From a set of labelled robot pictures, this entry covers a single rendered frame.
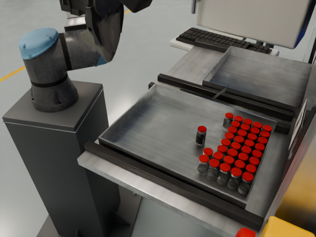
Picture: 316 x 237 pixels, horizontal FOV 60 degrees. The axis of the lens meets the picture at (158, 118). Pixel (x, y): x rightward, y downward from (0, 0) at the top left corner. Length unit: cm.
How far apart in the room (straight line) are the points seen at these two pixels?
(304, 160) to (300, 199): 6
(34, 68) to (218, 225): 66
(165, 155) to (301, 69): 58
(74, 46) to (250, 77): 55
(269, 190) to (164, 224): 99
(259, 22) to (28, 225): 151
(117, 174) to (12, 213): 120
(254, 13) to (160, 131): 83
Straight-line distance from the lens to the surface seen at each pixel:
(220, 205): 54
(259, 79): 93
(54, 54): 87
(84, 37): 55
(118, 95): 234
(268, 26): 135
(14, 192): 183
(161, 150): 64
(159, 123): 70
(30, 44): 86
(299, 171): 36
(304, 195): 38
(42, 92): 93
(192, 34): 132
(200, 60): 100
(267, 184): 62
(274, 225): 39
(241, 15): 137
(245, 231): 39
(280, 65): 102
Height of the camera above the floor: 135
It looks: 40 degrees down
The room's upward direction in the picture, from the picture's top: straight up
